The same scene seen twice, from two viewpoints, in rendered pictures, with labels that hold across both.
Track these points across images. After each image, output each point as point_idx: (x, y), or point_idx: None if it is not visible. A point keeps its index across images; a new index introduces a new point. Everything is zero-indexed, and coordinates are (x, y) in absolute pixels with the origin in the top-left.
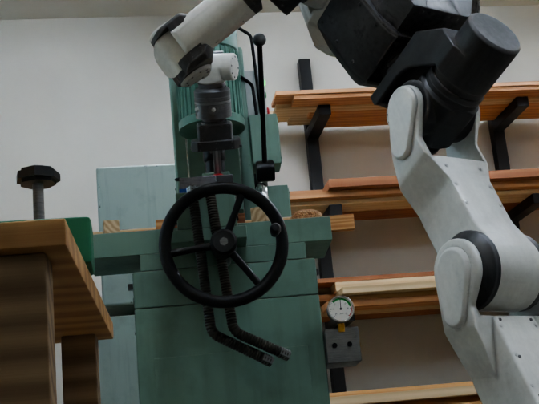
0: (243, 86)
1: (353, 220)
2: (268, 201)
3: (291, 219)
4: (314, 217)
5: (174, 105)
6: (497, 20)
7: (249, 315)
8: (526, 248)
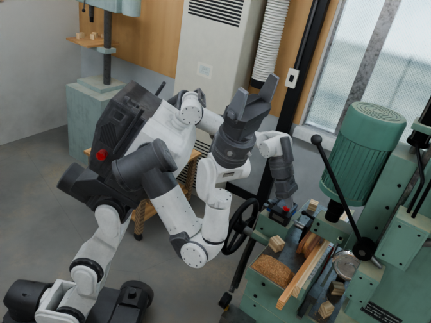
0: (419, 179)
1: (277, 302)
2: (229, 221)
3: (260, 253)
4: (253, 261)
5: None
6: (65, 171)
7: None
8: (74, 257)
